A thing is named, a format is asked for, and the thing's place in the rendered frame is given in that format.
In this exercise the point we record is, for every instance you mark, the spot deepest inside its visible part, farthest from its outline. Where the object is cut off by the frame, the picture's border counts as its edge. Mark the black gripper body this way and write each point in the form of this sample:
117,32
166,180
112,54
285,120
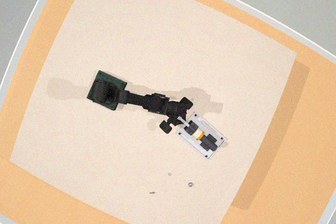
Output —
165,126

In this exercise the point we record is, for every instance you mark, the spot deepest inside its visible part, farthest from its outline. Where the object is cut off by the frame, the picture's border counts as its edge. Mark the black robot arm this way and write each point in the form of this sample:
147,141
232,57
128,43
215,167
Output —
106,91

